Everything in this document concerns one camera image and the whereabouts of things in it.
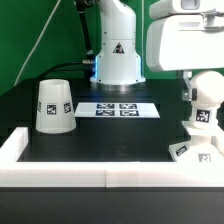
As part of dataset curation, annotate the black cable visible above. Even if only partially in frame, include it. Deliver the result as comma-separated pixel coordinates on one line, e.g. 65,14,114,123
19,0,98,84

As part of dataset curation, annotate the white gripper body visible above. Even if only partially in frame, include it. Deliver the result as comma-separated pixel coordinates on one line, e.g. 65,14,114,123
146,15,224,72

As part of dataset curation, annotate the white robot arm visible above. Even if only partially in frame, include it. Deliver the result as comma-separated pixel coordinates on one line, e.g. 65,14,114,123
91,0,224,101

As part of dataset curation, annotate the white cable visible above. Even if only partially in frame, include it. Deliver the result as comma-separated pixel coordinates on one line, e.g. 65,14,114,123
13,0,63,88

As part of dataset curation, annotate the white lamp shade cone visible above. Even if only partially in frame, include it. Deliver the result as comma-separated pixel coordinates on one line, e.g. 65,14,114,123
36,79,76,134

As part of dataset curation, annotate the white lamp bulb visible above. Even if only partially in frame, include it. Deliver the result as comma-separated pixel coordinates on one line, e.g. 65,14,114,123
189,71,224,129

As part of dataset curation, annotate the white marker sheet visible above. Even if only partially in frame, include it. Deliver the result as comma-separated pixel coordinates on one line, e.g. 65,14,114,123
75,102,160,119

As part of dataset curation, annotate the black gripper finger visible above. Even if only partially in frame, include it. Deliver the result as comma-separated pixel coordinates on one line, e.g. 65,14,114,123
176,70,192,101

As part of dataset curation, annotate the white foam wall frame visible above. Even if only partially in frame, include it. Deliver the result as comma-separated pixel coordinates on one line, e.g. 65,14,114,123
0,127,224,188

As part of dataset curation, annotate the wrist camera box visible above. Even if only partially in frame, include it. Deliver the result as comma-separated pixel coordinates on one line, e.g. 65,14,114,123
149,0,224,19

